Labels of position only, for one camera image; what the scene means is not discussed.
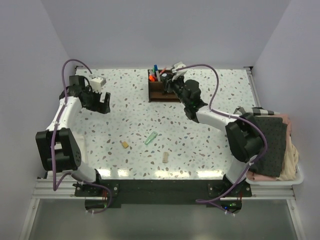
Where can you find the aluminium frame rail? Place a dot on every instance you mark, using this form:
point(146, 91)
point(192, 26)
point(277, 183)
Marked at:
point(43, 190)

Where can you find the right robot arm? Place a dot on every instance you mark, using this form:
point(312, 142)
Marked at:
point(246, 141)

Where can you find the black orange marker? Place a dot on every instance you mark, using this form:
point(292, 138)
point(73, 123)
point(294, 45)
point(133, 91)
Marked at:
point(151, 78)

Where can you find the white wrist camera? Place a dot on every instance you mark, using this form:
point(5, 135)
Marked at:
point(97, 82)
point(178, 69)

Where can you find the beige eraser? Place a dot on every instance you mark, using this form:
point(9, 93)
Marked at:
point(165, 157)

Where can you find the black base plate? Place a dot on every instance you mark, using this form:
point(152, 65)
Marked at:
point(149, 192)

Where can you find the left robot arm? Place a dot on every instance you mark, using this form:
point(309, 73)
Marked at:
point(62, 152)

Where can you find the cream knit cloth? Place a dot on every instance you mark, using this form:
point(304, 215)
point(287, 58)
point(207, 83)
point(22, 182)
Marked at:
point(290, 161)

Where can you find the black white striped cloth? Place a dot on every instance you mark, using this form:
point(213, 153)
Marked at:
point(255, 111)

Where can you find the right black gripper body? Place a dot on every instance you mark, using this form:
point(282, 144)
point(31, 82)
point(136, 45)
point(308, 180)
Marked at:
point(177, 85)

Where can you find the dark grey dotted cloth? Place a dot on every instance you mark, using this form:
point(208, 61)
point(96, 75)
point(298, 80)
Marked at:
point(275, 132)

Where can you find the brown wooden desk organizer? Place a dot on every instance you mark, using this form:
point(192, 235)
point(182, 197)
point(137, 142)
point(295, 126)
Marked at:
point(155, 92)

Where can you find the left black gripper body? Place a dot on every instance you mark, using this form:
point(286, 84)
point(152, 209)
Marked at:
point(93, 103)

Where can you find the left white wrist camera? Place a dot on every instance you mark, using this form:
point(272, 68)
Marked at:
point(97, 82)

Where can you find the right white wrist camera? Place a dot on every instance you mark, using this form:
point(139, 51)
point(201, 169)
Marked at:
point(178, 69)

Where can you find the green transparent tube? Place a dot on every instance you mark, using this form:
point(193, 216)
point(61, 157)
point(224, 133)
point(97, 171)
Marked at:
point(150, 138)

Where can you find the blue capped white marker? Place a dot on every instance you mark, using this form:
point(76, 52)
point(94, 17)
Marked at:
point(156, 73)

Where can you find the white laundry tray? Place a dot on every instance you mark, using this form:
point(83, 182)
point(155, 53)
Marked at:
point(275, 181)

